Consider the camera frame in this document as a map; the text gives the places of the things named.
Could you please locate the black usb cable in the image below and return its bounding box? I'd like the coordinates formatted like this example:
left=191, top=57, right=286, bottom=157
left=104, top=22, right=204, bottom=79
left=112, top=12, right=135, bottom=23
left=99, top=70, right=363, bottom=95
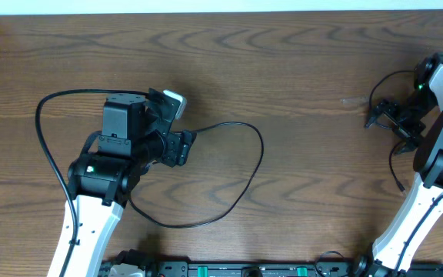
left=368, top=69, right=417, bottom=193
left=128, top=121, right=265, bottom=229

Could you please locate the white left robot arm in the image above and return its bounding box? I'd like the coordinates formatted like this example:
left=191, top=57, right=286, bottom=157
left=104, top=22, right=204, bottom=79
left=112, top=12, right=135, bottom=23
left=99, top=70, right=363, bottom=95
left=48, top=89, right=196, bottom=276

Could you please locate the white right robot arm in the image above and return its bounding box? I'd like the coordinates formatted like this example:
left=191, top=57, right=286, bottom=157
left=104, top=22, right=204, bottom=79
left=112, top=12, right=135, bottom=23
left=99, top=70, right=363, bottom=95
left=348, top=53, right=443, bottom=276

